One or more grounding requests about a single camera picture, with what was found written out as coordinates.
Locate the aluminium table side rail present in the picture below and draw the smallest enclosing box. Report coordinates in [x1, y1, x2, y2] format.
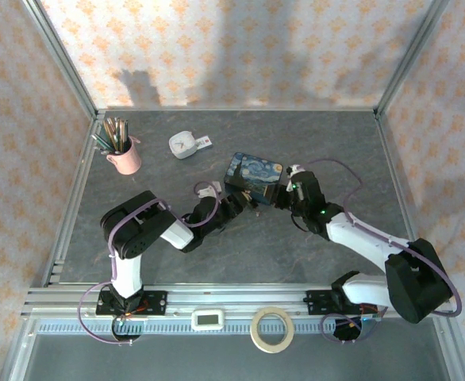
[374, 113, 455, 287]
[29, 114, 106, 287]

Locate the pink pencil cup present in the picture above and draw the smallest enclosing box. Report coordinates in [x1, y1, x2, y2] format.
[105, 136, 143, 176]

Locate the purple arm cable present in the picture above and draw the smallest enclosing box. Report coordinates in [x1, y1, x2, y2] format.
[76, 180, 222, 348]
[286, 157, 463, 347]

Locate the orange patterned fabric backdrop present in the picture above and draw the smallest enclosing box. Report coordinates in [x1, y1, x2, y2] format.
[0, 0, 465, 381]

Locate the small white alarm clock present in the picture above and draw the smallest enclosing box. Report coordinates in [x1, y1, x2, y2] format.
[167, 129, 198, 160]

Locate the grey slotted cable duct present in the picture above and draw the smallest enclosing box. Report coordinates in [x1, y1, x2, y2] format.
[37, 319, 381, 335]

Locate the brown pencil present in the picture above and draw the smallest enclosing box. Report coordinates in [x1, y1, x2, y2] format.
[102, 117, 119, 152]

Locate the starry night print box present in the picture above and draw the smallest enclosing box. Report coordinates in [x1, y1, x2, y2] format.
[223, 151, 286, 207]

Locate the aluminium table edge rail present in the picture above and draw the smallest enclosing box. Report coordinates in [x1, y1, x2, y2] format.
[21, 283, 456, 319]

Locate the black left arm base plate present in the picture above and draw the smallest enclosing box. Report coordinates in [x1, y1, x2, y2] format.
[95, 290, 168, 317]

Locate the white digital timer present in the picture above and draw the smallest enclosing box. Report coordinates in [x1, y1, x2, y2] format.
[190, 308, 225, 332]

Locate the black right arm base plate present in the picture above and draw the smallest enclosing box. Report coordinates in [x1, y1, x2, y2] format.
[306, 289, 379, 318]

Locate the aluminium frame post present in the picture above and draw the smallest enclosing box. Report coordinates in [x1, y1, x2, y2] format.
[20, 0, 99, 120]
[374, 0, 452, 117]

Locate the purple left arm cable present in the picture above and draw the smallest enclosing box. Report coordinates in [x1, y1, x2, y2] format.
[76, 180, 222, 348]

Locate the beige masking tape roll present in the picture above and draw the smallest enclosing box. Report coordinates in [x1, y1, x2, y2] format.
[250, 306, 296, 353]

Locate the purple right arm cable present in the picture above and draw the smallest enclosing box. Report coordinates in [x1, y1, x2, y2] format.
[286, 157, 463, 347]

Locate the dark green pencil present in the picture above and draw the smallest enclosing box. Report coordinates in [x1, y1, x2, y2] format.
[90, 133, 114, 154]

